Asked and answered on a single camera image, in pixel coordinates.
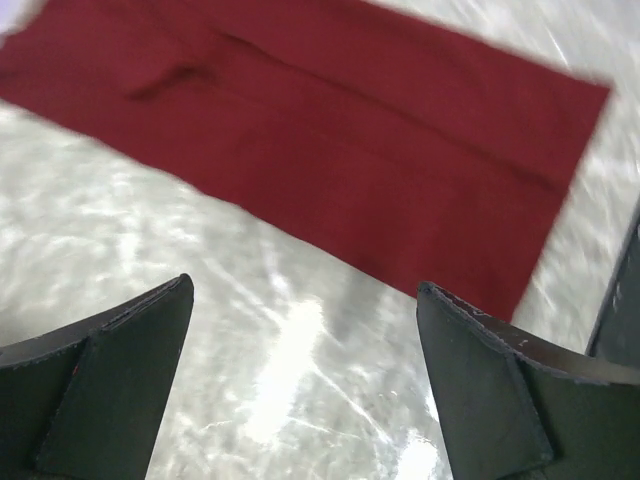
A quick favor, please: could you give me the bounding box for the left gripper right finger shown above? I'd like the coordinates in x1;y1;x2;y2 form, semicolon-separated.
417;282;639;480

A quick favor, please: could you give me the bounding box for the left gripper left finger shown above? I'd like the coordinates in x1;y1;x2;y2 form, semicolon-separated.
1;274;194;480

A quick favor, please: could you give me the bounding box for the dark red t shirt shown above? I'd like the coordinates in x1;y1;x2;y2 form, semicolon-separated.
1;0;609;320

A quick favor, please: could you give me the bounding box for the black base beam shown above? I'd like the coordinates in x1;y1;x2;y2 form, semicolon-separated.
586;205;640;368

